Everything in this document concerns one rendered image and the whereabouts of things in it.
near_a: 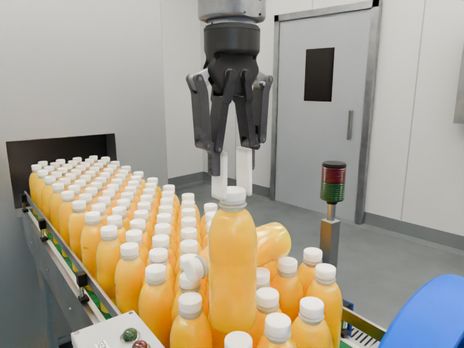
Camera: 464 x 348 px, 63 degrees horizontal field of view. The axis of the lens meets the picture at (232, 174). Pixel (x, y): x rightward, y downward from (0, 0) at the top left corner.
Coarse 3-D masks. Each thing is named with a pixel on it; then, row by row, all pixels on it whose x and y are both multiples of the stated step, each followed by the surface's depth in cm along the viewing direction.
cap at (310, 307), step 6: (300, 300) 62; (306, 300) 62; (312, 300) 62; (318, 300) 62; (300, 306) 61; (306, 306) 60; (312, 306) 60; (318, 306) 60; (300, 312) 61; (306, 312) 60; (312, 312) 59; (318, 312) 60; (312, 318) 60
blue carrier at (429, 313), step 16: (432, 288) 44; (448, 288) 44; (416, 304) 42; (432, 304) 41; (448, 304) 41; (400, 320) 41; (416, 320) 41; (432, 320) 40; (448, 320) 39; (384, 336) 41; (400, 336) 40; (416, 336) 39; (432, 336) 39; (448, 336) 38
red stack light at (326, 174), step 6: (324, 168) 99; (330, 168) 98; (342, 168) 98; (324, 174) 99; (330, 174) 98; (336, 174) 97; (342, 174) 98; (324, 180) 99; (330, 180) 98; (336, 180) 98; (342, 180) 98
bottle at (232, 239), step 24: (216, 216) 55; (240, 216) 54; (216, 240) 54; (240, 240) 53; (216, 264) 55; (240, 264) 54; (216, 288) 56; (240, 288) 55; (216, 312) 57; (240, 312) 56
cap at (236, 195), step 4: (228, 188) 56; (232, 188) 56; (236, 188) 56; (240, 188) 56; (244, 188) 55; (228, 192) 54; (232, 192) 54; (236, 192) 54; (240, 192) 54; (244, 192) 54; (228, 196) 53; (232, 196) 53; (236, 196) 53; (240, 196) 54; (244, 196) 55; (228, 200) 54; (232, 200) 53; (236, 200) 54; (240, 200) 54; (244, 200) 55; (232, 204) 54; (236, 204) 54
